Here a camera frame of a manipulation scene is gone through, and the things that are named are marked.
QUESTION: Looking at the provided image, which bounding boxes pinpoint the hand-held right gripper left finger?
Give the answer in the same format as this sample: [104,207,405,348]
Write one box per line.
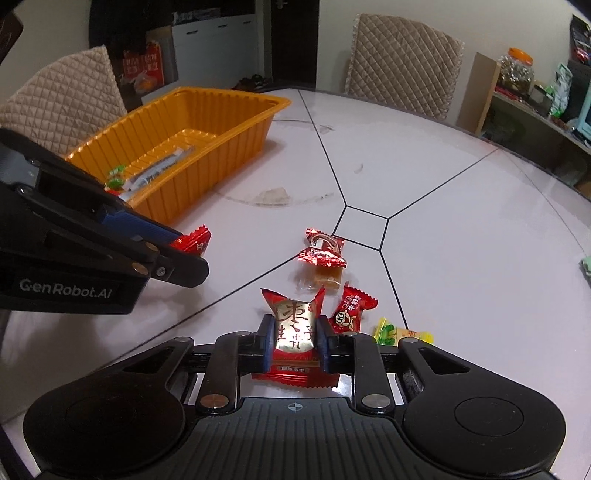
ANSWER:
[108,314,278,415]

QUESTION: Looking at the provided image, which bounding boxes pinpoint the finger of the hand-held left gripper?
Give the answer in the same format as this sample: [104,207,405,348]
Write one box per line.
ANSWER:
[34,163,184,247]
[44,225,210,289]

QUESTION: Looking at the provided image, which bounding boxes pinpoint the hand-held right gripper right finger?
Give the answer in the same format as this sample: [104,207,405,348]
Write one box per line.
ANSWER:
[316,314,475,414]

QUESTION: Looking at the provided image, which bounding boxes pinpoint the red and gold snack packet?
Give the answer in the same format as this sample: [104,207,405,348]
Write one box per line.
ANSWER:
[250,285,340,392]

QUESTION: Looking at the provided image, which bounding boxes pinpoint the large red snack packet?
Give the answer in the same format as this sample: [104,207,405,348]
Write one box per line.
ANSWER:
[170,224,212,256]

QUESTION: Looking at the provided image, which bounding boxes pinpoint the small red cartoon candy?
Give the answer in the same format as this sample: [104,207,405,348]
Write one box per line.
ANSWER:
[329,282,378,334]

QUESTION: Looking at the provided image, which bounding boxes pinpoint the black seaweed packet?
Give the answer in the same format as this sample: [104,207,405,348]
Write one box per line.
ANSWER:
[124,157,185,191]

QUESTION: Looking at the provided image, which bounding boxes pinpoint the red and green candy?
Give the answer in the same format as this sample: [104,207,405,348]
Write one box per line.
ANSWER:
[105,165,128,193]

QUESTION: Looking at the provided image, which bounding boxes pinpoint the yellow and green candy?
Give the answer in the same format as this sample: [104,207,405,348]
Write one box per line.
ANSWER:
[373,316,435,346]

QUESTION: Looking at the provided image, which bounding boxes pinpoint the red candy wrapper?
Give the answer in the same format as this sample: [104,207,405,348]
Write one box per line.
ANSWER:
[295,267,345,291]

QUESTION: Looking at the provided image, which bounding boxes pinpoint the red clear-window candy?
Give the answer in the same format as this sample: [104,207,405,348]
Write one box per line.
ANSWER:
[298,227,348,269]

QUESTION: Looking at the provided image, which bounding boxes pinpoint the orange plastic tray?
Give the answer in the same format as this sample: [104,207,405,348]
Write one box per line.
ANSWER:
[65,87,292,223]

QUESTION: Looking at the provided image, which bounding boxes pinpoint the beige quilted chair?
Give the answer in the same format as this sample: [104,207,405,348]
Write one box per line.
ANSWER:
[0,45,129,163]
[344,13,465,123]

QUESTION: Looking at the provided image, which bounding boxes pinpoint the red gift bag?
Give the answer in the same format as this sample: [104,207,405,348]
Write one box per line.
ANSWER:
[121,39,166,87]

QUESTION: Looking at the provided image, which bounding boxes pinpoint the row of shoes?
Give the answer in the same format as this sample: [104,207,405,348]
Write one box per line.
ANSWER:
[229,73,273,92]

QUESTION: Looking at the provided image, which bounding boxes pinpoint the white cabinet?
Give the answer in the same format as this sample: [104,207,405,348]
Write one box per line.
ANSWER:
[170,8,274,89]

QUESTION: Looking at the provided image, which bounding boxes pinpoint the dark door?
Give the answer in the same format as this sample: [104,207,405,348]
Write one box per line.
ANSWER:
[271,0,325,89]

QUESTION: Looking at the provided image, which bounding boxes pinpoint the beige quilted chair back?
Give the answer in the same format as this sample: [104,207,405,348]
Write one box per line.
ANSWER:
[344,13,465,123]

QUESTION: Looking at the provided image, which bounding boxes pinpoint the wooden shelf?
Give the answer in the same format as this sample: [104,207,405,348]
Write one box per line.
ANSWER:
[457,52,591,188]

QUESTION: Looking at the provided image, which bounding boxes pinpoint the clear jar with orange lid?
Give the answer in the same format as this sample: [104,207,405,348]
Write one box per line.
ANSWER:
[496,47,535,96]

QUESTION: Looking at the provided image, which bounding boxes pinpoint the teal toaster oven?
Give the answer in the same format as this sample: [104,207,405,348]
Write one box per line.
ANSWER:
[566,76,591,149]

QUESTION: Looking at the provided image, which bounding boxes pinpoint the green snack bag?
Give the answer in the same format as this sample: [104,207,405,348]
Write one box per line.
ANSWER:
[549,62,574,119]

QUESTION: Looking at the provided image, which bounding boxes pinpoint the black snack bag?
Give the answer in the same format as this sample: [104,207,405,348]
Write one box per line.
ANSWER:
[569,13,591,62]

